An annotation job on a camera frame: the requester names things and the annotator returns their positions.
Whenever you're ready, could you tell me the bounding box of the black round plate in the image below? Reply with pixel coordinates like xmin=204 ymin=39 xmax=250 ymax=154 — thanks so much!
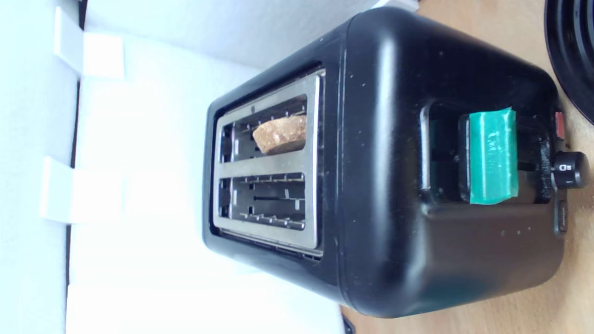
xmin=544 ymin=0 xmax=594 ymax=125

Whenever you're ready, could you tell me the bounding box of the black toaster dial knob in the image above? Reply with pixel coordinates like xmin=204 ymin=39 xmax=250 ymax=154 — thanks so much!
xmin=552 ymin=151 xmax=591 ymax=189

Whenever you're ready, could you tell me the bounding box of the green taped toaster lever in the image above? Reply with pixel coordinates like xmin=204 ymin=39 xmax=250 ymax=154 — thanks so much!
xmin=459 ymin=108 xmax=518 ymax=206

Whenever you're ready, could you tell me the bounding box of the brown bread slice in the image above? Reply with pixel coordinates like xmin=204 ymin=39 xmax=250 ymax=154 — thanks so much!
xmin=252 ymin=116 xmax=307 ymax=155

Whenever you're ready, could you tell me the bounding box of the black two-slot toaster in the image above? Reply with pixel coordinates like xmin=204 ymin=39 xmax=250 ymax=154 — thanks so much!
xmin=202 ymin=7 xmax=591 ymax=319

